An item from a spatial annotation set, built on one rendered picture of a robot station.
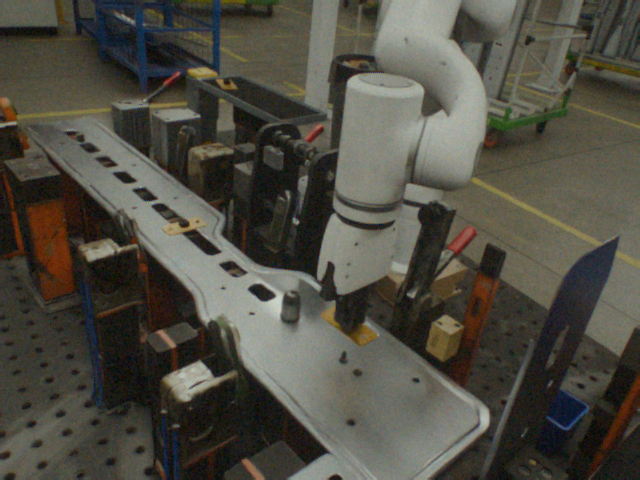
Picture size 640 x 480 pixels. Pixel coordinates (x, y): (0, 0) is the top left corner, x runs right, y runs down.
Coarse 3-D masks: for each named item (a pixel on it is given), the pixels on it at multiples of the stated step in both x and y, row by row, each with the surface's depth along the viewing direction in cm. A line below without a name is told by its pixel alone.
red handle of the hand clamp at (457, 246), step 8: (464, 232) 88; (472, 232) 88; (456, 240) 88; (464, 240) 87; (448, 248) 87; (456, 248) 87; (464, 248) 88; (448, 256) 87; (456, 256) 87; (440, 264) 86; (448, 264) 87; (440, 272) 87; (416, 288) 85; (408, 296) 85
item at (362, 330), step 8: (328, 312) 79; (328, 320) 77; (336, 328) 76; (352, 328) 76; (360, 328) 76; (368, 328) 77; (352, 336) 75; (368, 336) 75; (376, 336) 75; (360, 344) 73
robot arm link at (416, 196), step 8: (440, 112) 126; (408, 184) 134; (408, 192) 134; (416, 192) 133; (424, 192) 133; (432, 192) 133; (440, 192) 135; (408, 200) 135; (416, 200) 134; (424, 200) 134; (432, 200) 135; (440, 200) 137
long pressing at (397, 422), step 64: (64, 128) 148; (128, 192) 120; (192, 192) 122; (192, 256) 100; (256, 320) 86; (320, 320) 88; (320, 384) 76; (384, 384) 77; (448, 384) 78; (384, 448) 68; (448, 448) 69
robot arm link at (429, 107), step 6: (384, 0) 94; (390, 0) 93; (378, 6) 97; (384, 6) 94; (378, 12) 97; (384, 12) 95; (450, 36) 94; (450, 42) 104; (426, 96) 111; (426, 102) 113; (432, 102) 112; (420, 108) 116; (426, 108) 115; (432, 108) 114; (438, 108) 115; (426, 114) 117; (432, 114) 118
